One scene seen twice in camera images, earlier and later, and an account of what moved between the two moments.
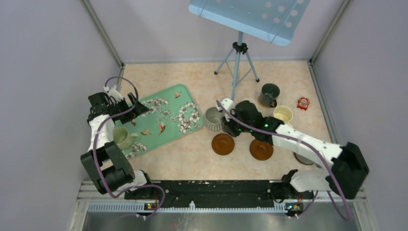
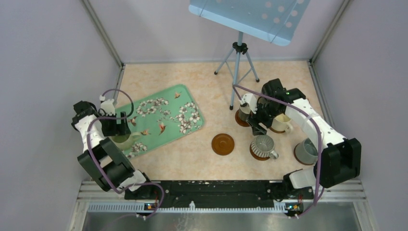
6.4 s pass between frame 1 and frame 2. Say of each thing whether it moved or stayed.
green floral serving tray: stayed
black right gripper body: moved
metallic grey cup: moved
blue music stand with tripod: stayed
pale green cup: stayed
